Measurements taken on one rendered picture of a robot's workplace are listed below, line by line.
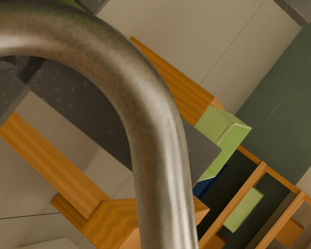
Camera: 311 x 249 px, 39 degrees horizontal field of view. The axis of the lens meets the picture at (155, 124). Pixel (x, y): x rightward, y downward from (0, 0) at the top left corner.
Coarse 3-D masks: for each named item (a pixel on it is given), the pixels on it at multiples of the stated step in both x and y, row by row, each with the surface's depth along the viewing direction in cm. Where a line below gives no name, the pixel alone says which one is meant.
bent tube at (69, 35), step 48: (0, 0) 22; (48, 0) 22; (0, 48) 22; (48, 48) 22; (96, 48) 21; (144, 96) 21; (144, 144) 21; (144, 192) 22; (192, 192) 22; (144, 240) 22; (192, 240) 22
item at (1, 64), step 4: (4, 56) 24; (8, 56) 25; (12, 56) 26; (0, 60) 24; (4, 60) 24; (8, 60) 25; (12, 60) 26; (0, 64) 25; (4, 64) 25; (8, 64) 25; (12, 64) 26; (0, 68) 26; (4, 68) 26
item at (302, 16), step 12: (84, 0) 29; (96, 0) 29; (108, 0) 30; (276, 0) 32; (288, 0) 31; (300, 0) 31; (96, 12) 29; (288, 12) 32; (300, 12) 31; (300, 24) 32
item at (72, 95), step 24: (0, 72) 26; (24, 72) 26; (48, 72) 26; (72, 72) 26; (0, 96) 26; (24, 96) 27; (48, 96) 26; (72, 96) 26; (96, 96) 26; (0, 120) 26; (72, 120) 26; (96, 120) 26; (120, 120) 26; (120, 144) 26; (192, 144) 26; (192, 168) 26
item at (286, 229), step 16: (256, 160) 551; (256, 176) 544; (240, 192) 547; (256, 192) 550; (240, 208) 553; (288, 208) 528; (224, 224) 556; (240, 224) 589; (288, 224) 536; (208, 240) 555; (224, 240) 565; (288, 240) 534
